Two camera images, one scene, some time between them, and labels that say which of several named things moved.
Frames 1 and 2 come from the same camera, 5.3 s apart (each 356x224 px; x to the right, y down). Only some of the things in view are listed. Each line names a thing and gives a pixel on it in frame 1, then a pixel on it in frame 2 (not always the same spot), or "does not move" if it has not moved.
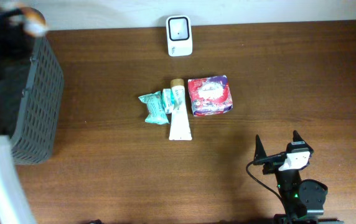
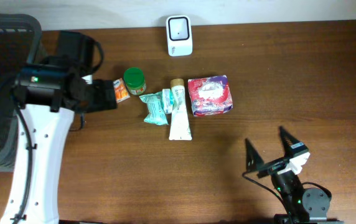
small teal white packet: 168,99 does not move
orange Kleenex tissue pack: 35,23 to 121,90
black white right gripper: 272,162 to 257,161
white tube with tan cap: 179,127 does not move
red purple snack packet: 210,95 does not move
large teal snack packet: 157,113 does not move
